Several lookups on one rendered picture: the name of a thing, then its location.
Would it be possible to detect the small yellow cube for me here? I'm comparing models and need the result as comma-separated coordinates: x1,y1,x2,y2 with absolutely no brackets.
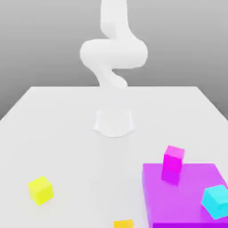
27,175,54,207

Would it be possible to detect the small magenta cube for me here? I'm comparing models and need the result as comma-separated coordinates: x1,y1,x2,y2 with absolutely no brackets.
161,145,185,187

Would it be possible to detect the small cyan cube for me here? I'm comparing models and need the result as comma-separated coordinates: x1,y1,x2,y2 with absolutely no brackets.
201,184,228,220

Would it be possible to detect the small orange cube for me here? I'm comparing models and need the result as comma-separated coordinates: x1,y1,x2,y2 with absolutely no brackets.
114,219,134,228

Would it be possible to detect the large purple box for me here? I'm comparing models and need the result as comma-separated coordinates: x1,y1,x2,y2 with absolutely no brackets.
142,163,228,228

